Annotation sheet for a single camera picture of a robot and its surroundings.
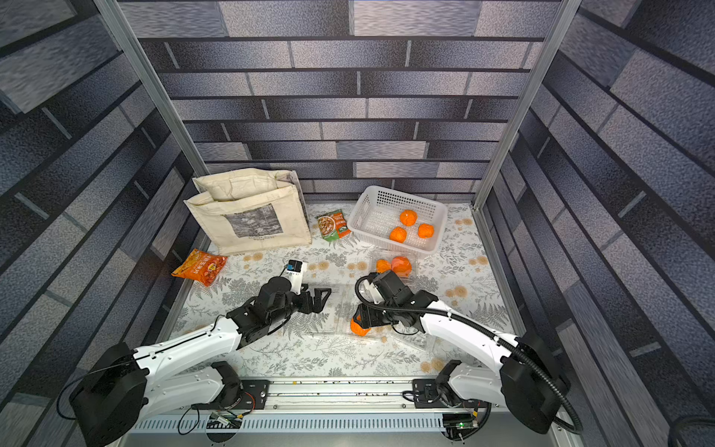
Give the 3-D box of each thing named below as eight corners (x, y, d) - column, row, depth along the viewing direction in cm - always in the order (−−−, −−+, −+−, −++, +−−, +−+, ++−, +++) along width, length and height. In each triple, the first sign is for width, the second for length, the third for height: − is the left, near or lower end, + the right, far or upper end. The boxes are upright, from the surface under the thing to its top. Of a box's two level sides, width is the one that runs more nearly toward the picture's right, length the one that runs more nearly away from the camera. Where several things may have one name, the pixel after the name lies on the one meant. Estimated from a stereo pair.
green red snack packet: (323, 243, 109) (323, 240, 107) (315, 219, 117) (314, 215, 115) (351, 235, 112) (351, 232, 110) (341, 212, 120) (341, 208, 118)
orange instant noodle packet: (178, 278, 99) (172, 272, 95) (197, 254, 105) (191, 248, 102) (210, 286, 97) (204, 280, 93) (227, 261, 103) (222, 255, 100)
